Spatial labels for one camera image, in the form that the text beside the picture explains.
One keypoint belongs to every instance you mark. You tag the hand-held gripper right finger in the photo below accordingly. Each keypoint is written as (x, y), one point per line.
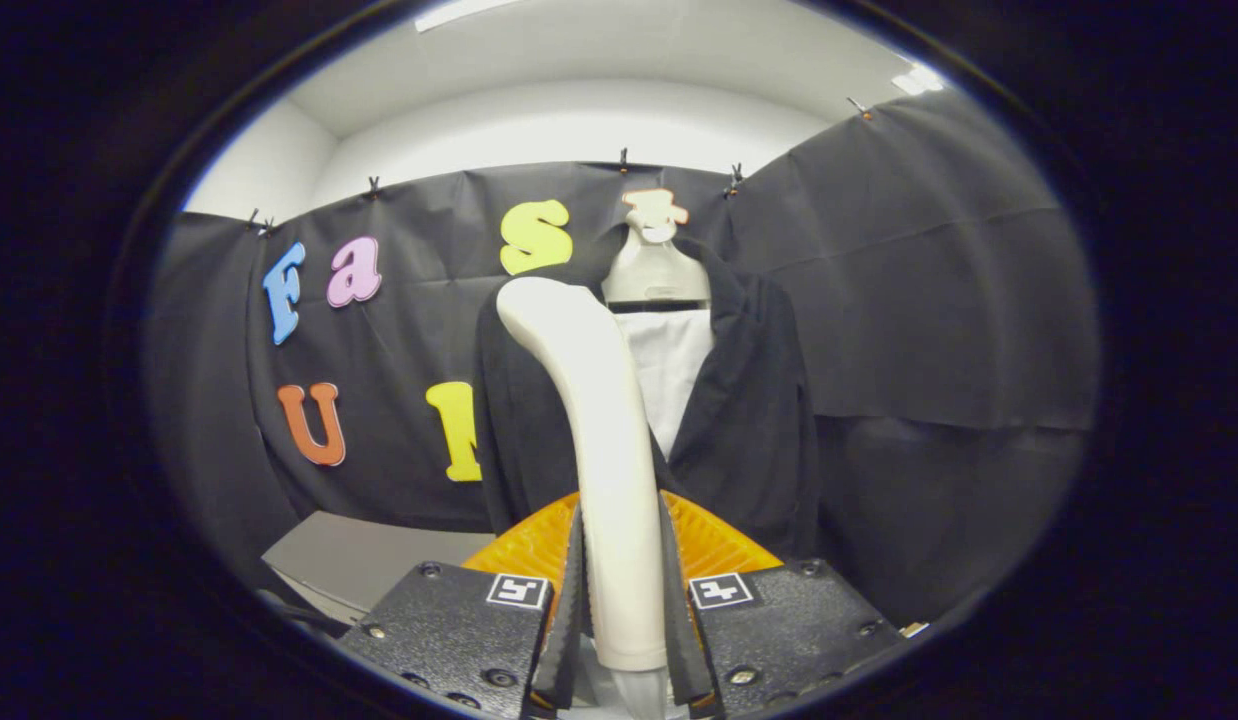
(677, 620)

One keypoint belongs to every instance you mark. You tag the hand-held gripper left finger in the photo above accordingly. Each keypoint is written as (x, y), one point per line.
(569, 620)

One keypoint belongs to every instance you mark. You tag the white garment steamer head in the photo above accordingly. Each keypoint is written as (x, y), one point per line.
(609, 450)

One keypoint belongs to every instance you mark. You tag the black blazer jacket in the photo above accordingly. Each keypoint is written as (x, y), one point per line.
(749, 430)

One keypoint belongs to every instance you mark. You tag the white clothes hanger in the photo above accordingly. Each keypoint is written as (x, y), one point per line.
(654, 270)

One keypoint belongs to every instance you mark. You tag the grey cabinet with dark top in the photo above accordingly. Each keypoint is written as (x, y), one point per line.
(379, 550)

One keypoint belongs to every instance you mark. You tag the black backdrop cloth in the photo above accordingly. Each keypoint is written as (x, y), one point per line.
(929, 300)

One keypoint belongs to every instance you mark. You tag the ceiling light panel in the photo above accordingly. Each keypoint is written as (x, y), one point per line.
(919, 80)

